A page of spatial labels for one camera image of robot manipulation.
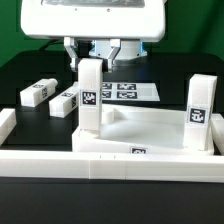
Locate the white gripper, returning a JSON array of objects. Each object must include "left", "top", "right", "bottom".
[{"left": 21, "top": 0, "right": 165, "bottom": 72}]

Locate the white desk top tray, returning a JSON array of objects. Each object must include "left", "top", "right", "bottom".
[{"left": 72, "top": 104, "right": 214, "bottom": 155}]

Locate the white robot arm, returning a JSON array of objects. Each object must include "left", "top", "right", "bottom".
[{"left": 21, "top": 0, "right": 167, "bottom": 70}]

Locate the tag marker base plate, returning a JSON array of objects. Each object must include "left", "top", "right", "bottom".
[{"left": 102, "top": 82, "right": 160, "bottom": 101}]

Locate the white U-shaped fence frame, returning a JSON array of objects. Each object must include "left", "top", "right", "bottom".
[{"left": 0, "top": 108, "right": 224, "bottom": 183}]

